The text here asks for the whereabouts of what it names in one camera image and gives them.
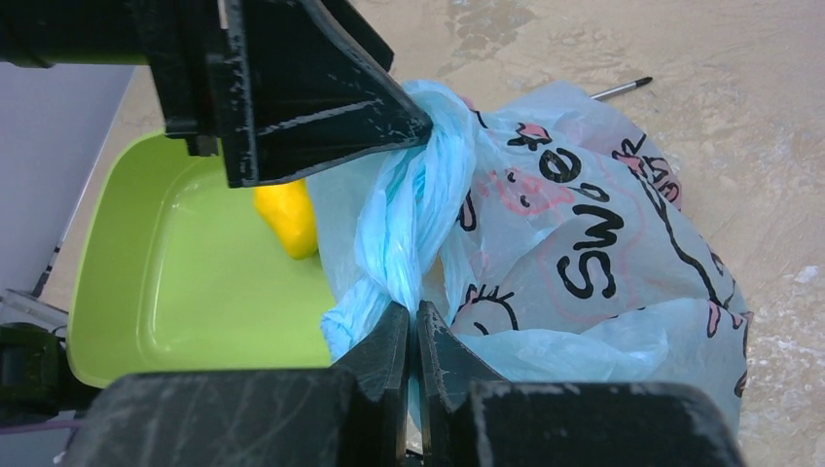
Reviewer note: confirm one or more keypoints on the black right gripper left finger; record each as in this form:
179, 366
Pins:
352, 413

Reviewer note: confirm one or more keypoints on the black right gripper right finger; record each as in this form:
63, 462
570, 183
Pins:
472, 416

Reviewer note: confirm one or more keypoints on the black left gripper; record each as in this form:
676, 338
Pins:
289, 88

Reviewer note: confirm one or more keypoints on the blue printed plastic bag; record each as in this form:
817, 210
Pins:
548, 233

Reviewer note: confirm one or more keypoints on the yellow fake mango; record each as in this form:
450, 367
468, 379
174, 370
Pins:
288, 211

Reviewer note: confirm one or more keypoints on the lime green plastic tray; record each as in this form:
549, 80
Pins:
179, 273

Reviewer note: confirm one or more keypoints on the black yellow screwdriver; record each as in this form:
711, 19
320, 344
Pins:
622, 89

